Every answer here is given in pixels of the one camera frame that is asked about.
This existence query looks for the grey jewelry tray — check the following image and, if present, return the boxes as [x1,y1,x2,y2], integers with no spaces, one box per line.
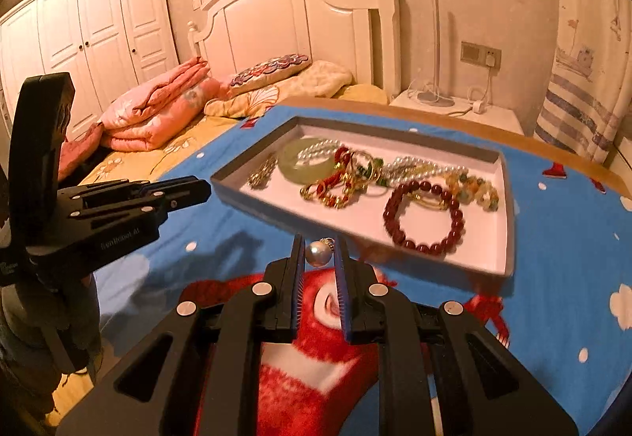
[211,116,515,277]

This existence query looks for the white nightstand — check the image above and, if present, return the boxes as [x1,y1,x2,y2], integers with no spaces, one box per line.
[389,89,524,136]

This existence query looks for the multicoloured stone bead bracelet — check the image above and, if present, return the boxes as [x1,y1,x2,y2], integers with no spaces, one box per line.
[434,172,500,212]

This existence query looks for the gold rings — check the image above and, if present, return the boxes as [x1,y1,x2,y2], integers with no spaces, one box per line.
[346,150,388,194]

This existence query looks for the yellow printed bed sheet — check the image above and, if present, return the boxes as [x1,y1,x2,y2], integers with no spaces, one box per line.
[79,83,388,187]

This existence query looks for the green jade bangle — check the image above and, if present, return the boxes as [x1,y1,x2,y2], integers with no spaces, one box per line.
[277,140,322,184]

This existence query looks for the white bed headboard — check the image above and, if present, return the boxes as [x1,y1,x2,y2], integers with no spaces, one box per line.
[186,0,402,101]

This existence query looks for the white wardrobe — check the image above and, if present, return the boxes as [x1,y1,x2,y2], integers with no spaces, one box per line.
[0,0,179,140]

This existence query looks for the white pearl necklace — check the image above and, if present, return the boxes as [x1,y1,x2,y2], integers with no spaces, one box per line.
[295,138,470,185]

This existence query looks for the white charger cable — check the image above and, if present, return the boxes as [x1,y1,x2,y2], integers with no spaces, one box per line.
[464,53,497,117]

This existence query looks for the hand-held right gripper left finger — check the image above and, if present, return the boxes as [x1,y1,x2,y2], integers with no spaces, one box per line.
[55,234,307,436]

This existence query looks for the thin gold bracelet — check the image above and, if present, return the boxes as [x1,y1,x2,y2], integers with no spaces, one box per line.
[410,193,448,210]

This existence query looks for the red string gold bead bracelet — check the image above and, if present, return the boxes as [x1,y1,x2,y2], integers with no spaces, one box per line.
[300,147,376,210]

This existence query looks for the folded pink quilt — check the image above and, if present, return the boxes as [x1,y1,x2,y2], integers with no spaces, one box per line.
[59,57,220,180]

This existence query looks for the patterned pillow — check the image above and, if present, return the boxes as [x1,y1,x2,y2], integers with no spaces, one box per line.
[227,53,313,97]

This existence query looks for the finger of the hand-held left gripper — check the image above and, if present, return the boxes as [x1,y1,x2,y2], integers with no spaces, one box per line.
[69,201,171,226]
[58,175,212,210]

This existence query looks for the dark red bead bracelet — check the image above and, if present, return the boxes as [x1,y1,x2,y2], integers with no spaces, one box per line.
[383,180,466,257]

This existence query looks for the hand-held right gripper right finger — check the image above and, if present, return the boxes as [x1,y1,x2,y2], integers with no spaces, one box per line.
[333,238,579,436]

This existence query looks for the pearl pendant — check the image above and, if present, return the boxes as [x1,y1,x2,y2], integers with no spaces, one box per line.
[305,237,340,267]

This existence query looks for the printed striped curtain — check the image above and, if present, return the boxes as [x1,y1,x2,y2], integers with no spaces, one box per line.
[533,0,632,165]

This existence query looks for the wall socket panel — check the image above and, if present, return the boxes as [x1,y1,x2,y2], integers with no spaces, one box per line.
[460,41,503,68]

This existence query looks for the blue cloud printed cloth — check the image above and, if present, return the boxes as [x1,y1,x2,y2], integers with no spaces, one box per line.
[94,106,632,436]

